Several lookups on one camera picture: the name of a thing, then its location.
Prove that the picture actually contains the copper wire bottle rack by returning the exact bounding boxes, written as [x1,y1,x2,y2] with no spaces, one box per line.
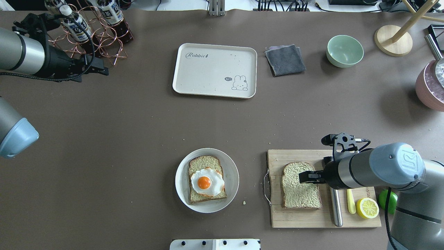
[49,0,133,65]

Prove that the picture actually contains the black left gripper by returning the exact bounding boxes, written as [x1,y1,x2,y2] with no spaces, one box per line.
[13,13,109,82]

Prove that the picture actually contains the steel muddler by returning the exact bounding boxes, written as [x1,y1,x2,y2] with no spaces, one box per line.
[330,187,343,227]

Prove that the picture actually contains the pink bowl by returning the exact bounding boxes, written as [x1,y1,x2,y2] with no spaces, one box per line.
[415,60,444,112]

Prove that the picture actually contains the half lemon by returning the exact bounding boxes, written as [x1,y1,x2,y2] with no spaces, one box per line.
[356,198,379,219]

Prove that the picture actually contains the bread slice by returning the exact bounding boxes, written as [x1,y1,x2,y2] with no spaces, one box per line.
[188,156,227,204]
[282,161,322,209]

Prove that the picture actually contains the wooden stand with round base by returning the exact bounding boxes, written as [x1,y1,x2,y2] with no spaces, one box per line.
[373,0,444,57]

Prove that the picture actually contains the grey folded cloth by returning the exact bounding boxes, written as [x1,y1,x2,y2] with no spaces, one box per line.
[265,44,306,76]

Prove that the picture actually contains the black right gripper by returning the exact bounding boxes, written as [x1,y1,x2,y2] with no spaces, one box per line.
[299,133,371,184]

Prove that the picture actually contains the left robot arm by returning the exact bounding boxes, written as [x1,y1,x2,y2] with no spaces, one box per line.
[0,13,109,159]

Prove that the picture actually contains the fried egg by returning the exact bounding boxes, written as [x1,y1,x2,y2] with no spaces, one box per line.
[190,167,225,197]

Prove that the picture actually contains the cream rabbit tray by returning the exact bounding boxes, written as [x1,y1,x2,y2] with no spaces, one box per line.
[172,43,257,99]

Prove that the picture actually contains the white round plate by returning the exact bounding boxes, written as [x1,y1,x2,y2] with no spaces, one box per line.
[176,148,239,214]

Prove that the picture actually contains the metal ice scoop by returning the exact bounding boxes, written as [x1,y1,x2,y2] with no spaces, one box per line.
[424,34,444,87]

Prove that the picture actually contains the green bowl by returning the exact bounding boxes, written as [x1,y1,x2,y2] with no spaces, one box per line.
[326,35,364,68]

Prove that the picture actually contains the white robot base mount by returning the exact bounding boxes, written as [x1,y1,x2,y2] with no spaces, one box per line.
[170,239,262,250]

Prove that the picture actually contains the tea bottle back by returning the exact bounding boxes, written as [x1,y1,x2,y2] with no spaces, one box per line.
[97,0,123,25]

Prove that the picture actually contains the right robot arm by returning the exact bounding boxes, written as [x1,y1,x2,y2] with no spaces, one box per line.
[299,133,444,250]

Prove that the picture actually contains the tea bottle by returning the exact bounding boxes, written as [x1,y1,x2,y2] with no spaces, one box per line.
[44,0,67,16]
[97,0,123,25]
[59,5,91,42]

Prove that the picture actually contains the tea bottle front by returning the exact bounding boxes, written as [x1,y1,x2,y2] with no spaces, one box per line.
[59,5,91,42]

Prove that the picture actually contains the aluminium frame bracket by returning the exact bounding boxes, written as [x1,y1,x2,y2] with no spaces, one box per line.
[208,0,225,16]

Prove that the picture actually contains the green lime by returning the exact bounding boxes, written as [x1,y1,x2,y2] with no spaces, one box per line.
[377,189,398,215]

